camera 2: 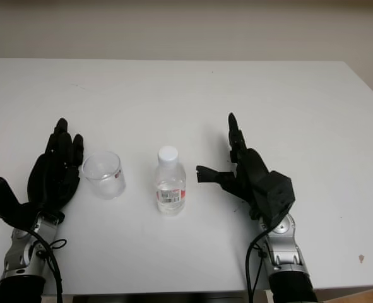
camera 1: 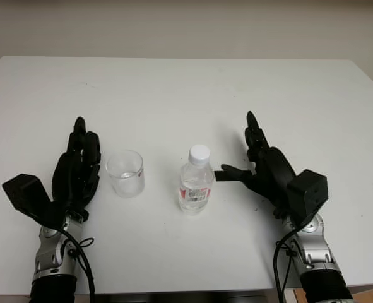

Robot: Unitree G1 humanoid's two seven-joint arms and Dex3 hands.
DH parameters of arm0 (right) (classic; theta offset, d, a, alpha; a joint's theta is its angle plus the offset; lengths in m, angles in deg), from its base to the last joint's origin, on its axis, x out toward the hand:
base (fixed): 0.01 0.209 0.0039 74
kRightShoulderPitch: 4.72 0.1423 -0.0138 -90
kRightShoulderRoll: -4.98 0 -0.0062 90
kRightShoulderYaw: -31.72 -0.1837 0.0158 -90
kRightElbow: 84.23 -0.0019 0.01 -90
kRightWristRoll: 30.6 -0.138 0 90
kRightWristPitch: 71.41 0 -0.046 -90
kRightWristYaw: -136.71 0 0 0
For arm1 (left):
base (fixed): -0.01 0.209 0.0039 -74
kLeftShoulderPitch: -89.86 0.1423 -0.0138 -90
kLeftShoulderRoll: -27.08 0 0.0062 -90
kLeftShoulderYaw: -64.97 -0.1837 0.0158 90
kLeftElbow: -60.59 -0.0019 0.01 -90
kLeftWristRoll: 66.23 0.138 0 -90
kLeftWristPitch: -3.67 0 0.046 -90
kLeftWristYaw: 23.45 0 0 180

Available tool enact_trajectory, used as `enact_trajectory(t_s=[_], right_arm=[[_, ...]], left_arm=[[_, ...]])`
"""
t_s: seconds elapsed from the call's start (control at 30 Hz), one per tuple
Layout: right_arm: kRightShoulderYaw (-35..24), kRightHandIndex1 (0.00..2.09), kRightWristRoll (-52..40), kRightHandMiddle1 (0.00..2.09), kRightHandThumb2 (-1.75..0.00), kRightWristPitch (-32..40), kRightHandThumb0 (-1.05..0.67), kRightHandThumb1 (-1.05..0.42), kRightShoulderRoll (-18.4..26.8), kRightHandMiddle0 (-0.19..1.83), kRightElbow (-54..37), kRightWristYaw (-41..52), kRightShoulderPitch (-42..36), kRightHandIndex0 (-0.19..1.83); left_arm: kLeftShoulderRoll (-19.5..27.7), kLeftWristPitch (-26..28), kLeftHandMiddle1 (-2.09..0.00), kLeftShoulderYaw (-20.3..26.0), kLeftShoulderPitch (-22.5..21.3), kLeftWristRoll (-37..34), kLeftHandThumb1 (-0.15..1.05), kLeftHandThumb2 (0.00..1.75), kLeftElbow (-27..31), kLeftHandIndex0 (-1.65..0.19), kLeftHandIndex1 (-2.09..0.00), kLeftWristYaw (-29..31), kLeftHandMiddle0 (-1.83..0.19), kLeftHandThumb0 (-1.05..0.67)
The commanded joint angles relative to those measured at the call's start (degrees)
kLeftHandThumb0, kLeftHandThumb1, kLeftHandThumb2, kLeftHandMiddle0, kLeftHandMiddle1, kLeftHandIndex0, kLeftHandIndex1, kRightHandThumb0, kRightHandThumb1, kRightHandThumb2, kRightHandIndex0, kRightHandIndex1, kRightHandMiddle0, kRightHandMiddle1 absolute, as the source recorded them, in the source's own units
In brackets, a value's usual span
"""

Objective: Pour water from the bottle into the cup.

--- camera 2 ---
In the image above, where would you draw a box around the black robot torso edge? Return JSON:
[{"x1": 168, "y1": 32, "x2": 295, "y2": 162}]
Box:
[{"x1": 72, "y1": 295, "x2": 244, "y2": 303}]

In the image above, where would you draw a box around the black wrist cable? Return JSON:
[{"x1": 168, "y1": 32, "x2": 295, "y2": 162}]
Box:
[
  {"x1": 15, "y1": 225, "x2": 69, "y2": 303},
  {"x1": 244, "y1": 225, "x2": 271, "y2": 303}
]

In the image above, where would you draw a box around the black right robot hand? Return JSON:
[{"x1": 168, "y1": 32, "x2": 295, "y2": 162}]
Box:
[{"x1": 195, "y1": 112, "x2": 277, "y2": 222}]

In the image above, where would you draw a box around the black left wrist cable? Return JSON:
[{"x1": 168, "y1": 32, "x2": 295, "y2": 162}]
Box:
[{"x1": 15, "y1": 225, "x2": 69, "y2": 303}]

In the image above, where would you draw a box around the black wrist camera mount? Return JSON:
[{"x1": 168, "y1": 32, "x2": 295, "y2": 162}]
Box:
[
  {"x1": 0, "y1": 174, "x2": 44, "y2": 236},
  {"x1": 266, "y1": 170, "x2": 297, "y2": 227}
]

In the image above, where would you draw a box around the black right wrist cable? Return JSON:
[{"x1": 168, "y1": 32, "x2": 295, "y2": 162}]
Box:
[{"x1": 244, "y1": 225, "x2": 271, "y2": 303}]

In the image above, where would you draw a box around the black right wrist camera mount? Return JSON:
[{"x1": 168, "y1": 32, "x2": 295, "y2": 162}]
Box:
[{"x1": 266, "y1": 170, "x2": 297, "y2": 227}]

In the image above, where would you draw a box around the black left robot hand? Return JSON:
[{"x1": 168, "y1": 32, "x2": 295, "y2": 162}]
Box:
[{"x1": 27, "y1": 117, "x2": 86, "y2": 218}]

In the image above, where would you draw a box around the clear plastic water bottle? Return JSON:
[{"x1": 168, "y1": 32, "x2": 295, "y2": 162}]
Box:
[{"x1": 155, "y1": 145, "x2": 187, "y2": 217}]

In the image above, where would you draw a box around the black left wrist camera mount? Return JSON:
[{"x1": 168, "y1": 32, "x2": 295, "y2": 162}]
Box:
[{"x1": 0, "y1": 174, "x2": 44, "y2": 236}]

